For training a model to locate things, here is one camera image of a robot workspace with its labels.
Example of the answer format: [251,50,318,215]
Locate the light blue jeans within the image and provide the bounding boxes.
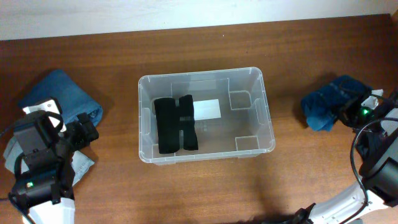
[3,137,95,186]

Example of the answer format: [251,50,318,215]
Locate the navy blue garment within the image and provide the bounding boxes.
[300,75,373,131]

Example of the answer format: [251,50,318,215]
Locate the dark blue jeans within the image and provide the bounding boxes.
[17,70,103,126]

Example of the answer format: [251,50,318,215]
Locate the black garment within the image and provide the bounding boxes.
[355,132,382,161]
[154,95,198,154]

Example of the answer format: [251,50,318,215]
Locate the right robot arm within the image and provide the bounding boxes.
[290,90,397,224]

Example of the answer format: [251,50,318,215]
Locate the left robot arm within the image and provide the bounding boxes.
[8,110,99,223]

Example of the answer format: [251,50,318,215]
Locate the clear plastic storage bin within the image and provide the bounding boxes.
[138,67,276,166]

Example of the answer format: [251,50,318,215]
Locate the white label in bin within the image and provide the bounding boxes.
[193,99,221,121]

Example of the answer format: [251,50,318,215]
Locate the right black camera cable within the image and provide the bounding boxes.
[338,93,398,224]

